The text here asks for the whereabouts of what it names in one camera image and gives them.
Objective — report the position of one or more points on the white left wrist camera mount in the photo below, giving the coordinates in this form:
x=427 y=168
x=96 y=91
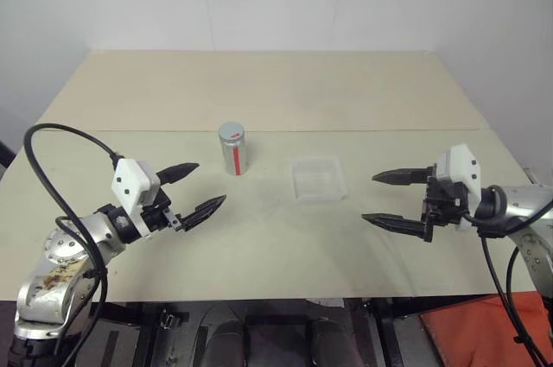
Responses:
x=129 y=187

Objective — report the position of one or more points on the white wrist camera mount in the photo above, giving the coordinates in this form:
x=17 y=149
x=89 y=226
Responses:
x=461 y=168
x=129 y=187

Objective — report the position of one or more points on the silver red can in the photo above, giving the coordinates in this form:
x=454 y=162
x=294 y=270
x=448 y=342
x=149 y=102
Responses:
x=233 y=149

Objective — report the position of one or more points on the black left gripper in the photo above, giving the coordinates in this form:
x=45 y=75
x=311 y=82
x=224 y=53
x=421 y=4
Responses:
x=158 y=213

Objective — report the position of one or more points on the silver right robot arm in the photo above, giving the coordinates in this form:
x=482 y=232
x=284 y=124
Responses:
x=525 y=211

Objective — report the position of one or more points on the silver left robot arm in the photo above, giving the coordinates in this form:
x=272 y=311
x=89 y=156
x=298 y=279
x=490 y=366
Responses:
x=56 y=255

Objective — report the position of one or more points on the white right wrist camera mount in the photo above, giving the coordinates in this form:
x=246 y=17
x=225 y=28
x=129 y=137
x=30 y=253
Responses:
x=461 y=168

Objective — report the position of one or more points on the clear plastic square container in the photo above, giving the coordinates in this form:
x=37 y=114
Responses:
x=319 y=179

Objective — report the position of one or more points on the red mat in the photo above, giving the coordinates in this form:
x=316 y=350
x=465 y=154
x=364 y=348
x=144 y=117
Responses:
x=484 y=328

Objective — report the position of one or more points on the black table frame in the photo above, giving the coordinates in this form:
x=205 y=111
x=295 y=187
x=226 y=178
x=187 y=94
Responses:
x=259 y=328

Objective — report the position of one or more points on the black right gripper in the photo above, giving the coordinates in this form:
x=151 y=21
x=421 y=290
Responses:
x=445 y=203

